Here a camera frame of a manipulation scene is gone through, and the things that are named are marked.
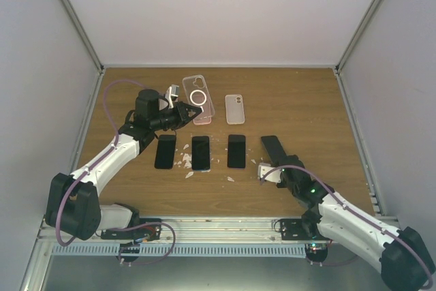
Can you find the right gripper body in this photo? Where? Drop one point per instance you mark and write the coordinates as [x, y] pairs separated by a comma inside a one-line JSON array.
[[288, 185]]

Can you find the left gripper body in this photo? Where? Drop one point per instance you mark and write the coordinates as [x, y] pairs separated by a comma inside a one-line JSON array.
[[175, 120]]

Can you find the clear magsafe phone case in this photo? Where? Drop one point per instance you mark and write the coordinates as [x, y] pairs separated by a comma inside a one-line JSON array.
[[197, 94]]

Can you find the bare black phone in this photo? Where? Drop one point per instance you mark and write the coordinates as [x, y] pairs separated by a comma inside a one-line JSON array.
[[274, 149]]

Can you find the blue phone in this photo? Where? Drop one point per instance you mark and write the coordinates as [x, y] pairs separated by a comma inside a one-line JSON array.
[[200, 153]]

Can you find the cream cased phone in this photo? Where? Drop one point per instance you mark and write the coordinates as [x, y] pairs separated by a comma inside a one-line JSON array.
[[234, 109]]

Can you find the purple phone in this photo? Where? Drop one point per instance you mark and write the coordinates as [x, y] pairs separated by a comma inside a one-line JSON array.
[[236, 151]]

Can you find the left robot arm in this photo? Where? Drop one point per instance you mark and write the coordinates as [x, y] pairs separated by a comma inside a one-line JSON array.
[[73, 203]]

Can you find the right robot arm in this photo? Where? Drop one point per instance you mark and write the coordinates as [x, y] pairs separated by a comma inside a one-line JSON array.
[[399, 255]]

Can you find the white debris pile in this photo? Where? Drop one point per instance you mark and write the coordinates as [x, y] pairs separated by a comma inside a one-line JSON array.
[[183, 160]]

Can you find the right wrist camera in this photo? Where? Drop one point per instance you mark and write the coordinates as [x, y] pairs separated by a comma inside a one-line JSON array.
[[266, 173]]

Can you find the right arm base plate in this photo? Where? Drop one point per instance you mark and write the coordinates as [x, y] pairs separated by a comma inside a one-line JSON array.
[[291, 229]]

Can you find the aluminium front rail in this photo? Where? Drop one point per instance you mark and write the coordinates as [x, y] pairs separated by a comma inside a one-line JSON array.
[[221, 230]]

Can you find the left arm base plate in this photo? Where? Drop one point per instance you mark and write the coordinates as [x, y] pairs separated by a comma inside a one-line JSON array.
[[147, 233]]

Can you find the slotted cable duct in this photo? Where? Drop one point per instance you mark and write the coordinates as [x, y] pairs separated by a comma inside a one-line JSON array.
[[185, 250]]

